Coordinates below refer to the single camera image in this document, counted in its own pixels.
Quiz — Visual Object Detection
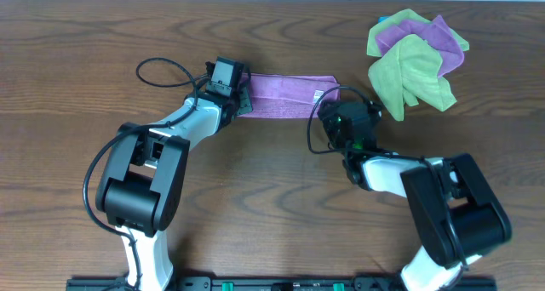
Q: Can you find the white cloth label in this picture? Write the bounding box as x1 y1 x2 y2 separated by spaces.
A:
313 90 324 104

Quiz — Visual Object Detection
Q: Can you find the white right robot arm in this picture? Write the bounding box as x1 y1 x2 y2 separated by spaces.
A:
311 100 512 290

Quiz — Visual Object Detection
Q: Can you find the green cloth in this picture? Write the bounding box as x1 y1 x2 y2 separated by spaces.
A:
366 9 464 57
368 34 456 122

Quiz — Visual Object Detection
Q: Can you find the purple microfiber cloth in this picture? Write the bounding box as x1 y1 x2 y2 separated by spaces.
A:
242 73 340 119

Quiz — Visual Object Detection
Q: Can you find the green cloth back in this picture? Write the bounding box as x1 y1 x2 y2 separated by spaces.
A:
366 9 464 57

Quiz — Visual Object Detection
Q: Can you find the purple cloth in pile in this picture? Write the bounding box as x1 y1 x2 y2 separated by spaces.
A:
375 15 468 77

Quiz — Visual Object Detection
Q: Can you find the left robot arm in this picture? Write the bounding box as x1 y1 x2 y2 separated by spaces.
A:
95 58 252 290

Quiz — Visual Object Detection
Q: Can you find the green cloth front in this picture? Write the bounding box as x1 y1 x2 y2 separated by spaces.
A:
368 34 456 122

